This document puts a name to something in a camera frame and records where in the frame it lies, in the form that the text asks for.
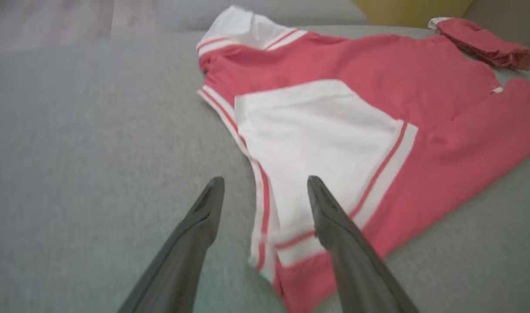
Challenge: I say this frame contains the red basketball jersey white trim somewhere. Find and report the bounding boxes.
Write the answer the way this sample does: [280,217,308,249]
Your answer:
[196,5,530,313]

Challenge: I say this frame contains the small grey sofa cushion section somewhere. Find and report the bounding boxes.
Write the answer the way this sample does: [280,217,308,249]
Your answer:
[156,0,368,32]

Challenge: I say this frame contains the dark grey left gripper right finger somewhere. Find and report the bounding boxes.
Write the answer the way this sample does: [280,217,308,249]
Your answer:
[307,175,418,313]

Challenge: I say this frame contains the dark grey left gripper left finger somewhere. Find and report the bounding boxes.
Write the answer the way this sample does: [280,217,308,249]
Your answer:
[117,176,226,313]

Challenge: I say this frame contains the large grey fabric sofa seat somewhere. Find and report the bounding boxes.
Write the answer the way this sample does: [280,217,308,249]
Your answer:
[0,24,530,313]

